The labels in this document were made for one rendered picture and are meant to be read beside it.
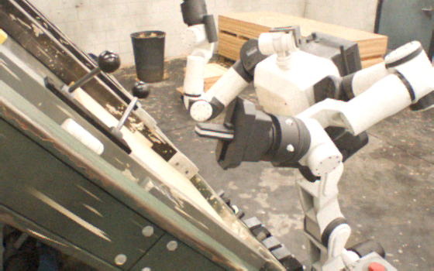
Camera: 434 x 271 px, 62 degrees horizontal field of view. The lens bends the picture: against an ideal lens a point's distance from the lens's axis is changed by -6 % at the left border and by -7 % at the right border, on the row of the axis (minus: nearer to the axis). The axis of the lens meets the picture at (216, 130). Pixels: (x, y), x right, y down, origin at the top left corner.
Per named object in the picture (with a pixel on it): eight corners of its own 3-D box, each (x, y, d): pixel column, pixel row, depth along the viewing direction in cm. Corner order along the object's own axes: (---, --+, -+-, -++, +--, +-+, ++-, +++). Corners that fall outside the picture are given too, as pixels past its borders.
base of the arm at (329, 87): (351, 118, 114) (353, 80, 113) (380, 121, 101) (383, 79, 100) (308, 115, 109) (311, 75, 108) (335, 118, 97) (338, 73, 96)
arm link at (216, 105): (205, 118, 153) (246, 77, 148) (208, 132, 141) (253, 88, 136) (184, 100, 148) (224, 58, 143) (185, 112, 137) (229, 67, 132)
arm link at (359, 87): (464, 82, 75) (389, 101, 96) (435, 28, 74) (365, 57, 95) (434, 110, 71) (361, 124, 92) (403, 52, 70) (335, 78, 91)
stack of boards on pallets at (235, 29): (380, 95, 493) (389, 36, 460) (325, 109, 444) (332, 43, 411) (267, 54, 684) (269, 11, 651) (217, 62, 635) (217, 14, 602)
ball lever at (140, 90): (125, 144, 70) (156, 88, 76) (110, 132, 68) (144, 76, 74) (113, 145, 72) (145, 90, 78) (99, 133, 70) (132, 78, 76)
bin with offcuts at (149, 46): (173, 79, 549) (172, 34, 522) (140, 85, 525) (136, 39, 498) (160, 70, 589) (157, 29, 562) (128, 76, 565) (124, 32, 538)
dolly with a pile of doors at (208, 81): (237, 105, 454) (238, 73, 437) (198, 114, 429) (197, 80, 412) (211, 90, 502) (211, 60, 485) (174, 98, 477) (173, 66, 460)
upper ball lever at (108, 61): (67, 110, 64) (124, 70, 59) (50, 96, 61) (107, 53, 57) (72, 96, 66) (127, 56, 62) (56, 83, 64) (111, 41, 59)
